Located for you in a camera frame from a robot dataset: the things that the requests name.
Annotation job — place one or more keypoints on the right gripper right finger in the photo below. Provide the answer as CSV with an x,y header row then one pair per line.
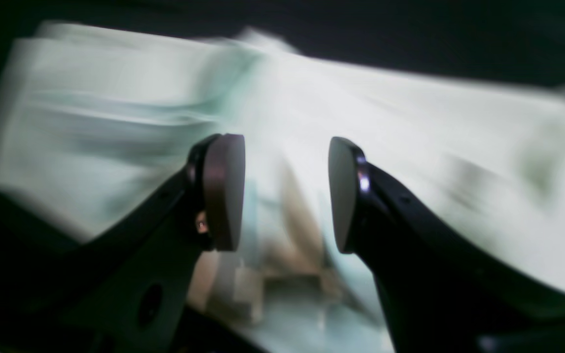
x,y
438,292

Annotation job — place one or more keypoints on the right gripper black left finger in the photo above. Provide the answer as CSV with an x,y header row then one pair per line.
x,y
124,291

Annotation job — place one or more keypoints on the light green T-shirt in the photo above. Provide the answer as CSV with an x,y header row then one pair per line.
x,y
93,120

